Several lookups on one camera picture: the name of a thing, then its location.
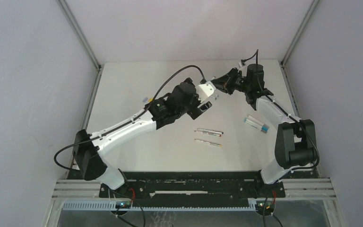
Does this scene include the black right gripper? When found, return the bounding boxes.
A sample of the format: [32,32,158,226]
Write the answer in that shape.
[211,68,251,96]

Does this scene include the white red marker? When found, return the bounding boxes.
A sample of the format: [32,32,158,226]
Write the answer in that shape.
[195,130,222,137]

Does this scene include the white yellow marker pen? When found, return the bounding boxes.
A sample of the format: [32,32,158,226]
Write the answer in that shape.
[194,139,222,147]

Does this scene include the white green marker pen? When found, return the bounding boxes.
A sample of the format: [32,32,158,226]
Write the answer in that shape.
[210,94,219,100]

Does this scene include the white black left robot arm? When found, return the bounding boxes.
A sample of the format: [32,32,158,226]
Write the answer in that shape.
[73,78,216,197]

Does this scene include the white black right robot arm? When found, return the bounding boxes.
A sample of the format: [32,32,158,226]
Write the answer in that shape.
[211,64,320,197]

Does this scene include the white blue capped marker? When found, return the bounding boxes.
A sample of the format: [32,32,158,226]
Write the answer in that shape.
[244,118,268,134]

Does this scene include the right controller board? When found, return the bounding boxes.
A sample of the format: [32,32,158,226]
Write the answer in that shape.
[255,202,275,210]

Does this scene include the controller board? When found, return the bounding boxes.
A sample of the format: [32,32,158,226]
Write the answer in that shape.
[115,201,132,209]
[255,202,275,210]

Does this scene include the left controller board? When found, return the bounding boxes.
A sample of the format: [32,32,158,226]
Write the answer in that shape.
[115,201,132,209]

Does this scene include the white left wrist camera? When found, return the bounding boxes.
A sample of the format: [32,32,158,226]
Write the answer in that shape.
[195,81,216,103]

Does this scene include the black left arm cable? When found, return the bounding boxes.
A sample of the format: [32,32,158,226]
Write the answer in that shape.
[53,65,206,172]

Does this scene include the aluminium frame rail right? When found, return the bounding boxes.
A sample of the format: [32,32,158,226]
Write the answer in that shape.
[279,0,321,117]

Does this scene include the aluminium frame rail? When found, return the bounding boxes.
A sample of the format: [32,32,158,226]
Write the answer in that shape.
[279,0,321,117]
[56,0,102,129]

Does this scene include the aluminium frame rail left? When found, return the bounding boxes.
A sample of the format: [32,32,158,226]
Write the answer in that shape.
[56,0,102,129]

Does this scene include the white cable duct strip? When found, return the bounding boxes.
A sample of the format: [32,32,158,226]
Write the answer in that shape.
[63,200,257,212]

